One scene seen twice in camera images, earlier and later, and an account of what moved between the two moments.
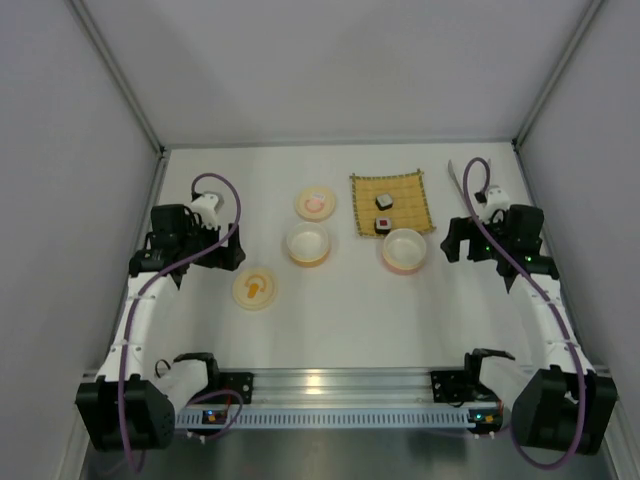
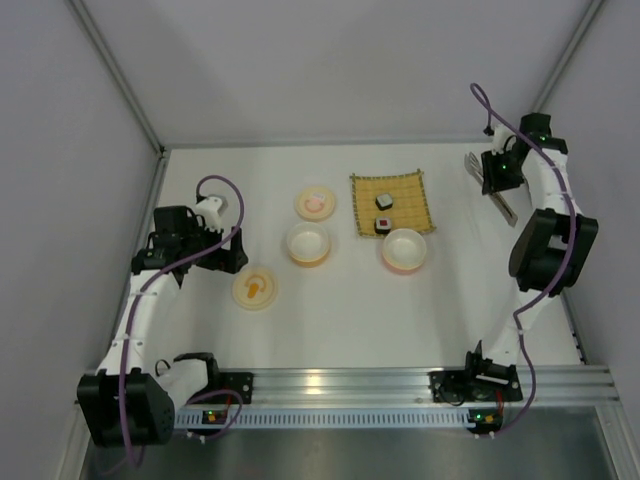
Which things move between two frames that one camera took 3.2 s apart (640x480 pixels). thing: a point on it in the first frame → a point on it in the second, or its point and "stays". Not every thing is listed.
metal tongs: x=455 y=179 → x=472 y=162
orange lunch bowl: x=307 y=245 stays
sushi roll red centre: x=383 y=225 stays
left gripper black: x=216 y=248 stays
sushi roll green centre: x=384 y=201 stays
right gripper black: x=470 y=239 → x=500 y=179
